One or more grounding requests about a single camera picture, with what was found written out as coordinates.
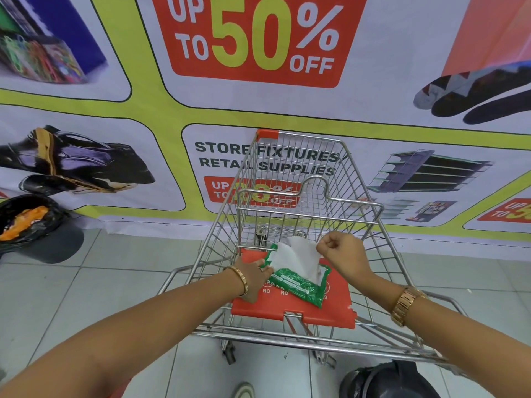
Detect person's right hand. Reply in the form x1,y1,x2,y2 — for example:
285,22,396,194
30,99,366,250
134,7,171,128
316,231,373,286

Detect person's left hand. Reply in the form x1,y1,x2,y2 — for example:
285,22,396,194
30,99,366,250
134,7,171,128
231,258,274,304

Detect white wet wipe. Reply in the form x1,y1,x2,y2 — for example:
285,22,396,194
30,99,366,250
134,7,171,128
270,236,323,286

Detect green wet wipes packet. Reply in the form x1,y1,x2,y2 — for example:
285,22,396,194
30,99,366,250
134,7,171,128
262,243,332,309

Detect person's right forearm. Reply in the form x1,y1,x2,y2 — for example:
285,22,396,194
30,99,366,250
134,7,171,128
356,273,531,398

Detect person's left forearm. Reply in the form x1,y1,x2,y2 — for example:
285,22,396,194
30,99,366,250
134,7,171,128
0,267,245,398

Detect red plastic cart seat flap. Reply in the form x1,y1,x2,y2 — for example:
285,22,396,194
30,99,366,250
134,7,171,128
231,248,357,330

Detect gold wristwatch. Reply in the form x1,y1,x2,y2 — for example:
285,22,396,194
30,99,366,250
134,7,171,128
390,287,428,328

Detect black bag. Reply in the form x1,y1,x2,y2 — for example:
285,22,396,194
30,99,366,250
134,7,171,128
339,360,441,398

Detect printed sale banner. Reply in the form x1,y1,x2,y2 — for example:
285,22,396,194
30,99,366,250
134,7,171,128
0,0,531,261

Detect bin with black bag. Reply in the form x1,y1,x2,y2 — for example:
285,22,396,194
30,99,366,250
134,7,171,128
0,194,85,265

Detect orange wrapper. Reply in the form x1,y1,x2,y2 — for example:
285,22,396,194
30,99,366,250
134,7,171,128
0,205,50,242

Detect gold bangle bracelet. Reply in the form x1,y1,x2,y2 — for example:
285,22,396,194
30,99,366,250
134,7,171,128
223,266,249,297

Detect silver wire shopping cart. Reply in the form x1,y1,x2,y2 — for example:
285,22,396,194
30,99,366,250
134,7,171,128
158,129,469,366

